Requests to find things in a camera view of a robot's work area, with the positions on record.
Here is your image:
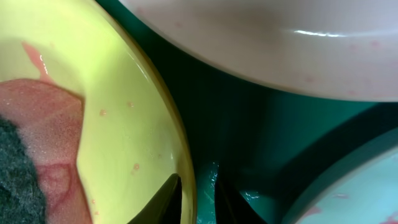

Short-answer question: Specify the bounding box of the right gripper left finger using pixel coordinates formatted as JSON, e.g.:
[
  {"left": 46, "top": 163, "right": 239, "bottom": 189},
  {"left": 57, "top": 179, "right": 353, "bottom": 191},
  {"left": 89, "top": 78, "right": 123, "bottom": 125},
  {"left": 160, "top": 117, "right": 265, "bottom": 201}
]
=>
[{"left": 128, "top": 174, "right": 182, "bottom": 224}]

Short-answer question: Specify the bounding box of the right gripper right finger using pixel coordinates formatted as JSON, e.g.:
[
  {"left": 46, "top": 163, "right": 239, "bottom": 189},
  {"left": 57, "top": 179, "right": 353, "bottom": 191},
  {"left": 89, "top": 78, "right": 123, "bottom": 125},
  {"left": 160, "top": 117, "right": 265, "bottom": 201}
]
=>
[{"left": 214, "top": 174, "right": 267, "bottom": 224}]

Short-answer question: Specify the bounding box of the yellow-green plate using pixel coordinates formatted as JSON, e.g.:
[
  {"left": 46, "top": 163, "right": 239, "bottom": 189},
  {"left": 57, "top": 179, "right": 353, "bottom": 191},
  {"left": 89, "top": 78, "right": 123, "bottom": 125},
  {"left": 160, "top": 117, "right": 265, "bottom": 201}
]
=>
[{"left": 1, "top": 0, "right": 197, "bottom": 223}]

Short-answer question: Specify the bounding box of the white plate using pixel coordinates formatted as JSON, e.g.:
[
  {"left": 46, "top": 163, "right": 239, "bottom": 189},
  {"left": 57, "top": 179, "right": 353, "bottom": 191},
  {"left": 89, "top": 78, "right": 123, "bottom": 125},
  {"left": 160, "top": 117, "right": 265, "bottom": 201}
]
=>
[{"left": 122, "top": 0, "right": 397, "bottom": 102}]

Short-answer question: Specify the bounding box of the teal plastic tray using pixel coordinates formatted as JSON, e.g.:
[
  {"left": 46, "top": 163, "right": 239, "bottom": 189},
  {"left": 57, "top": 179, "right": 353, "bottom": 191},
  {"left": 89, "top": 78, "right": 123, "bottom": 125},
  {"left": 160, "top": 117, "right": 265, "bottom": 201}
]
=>
[{"left": 98, "top": 0, "right": 397, "bottom": 223}]

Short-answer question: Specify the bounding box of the light blue plate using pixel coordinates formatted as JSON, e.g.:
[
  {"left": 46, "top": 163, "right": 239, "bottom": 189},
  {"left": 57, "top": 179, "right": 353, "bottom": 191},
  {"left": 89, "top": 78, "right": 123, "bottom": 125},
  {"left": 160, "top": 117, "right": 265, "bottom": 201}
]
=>
[{"left": 297, "top": 146, "right": 397, "bottom": 224}]

